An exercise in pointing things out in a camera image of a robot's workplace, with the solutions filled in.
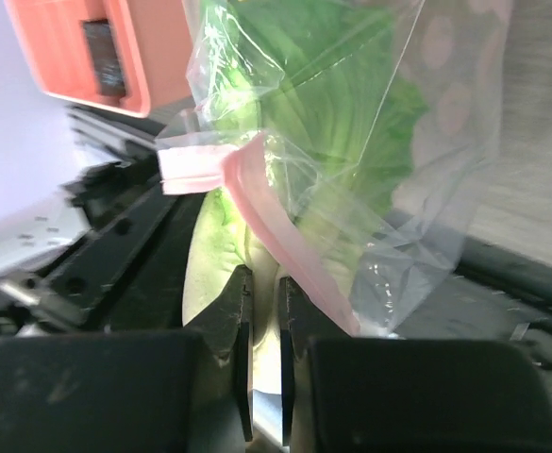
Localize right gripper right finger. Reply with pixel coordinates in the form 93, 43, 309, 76
278, 278, 552, 452

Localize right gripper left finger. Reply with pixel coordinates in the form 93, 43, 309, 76
0, 266, 253, 452

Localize clear zip top bag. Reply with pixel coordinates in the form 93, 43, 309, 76
158, 1, 512, 336

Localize green toy lettuce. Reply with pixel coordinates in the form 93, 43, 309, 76
180, 0, 430, 397

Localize dark rolled sock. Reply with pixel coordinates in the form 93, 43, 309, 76
82, 19, 126, 98

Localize pink compartment organizer tray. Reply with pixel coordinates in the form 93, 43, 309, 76
6, 0, 192, 118

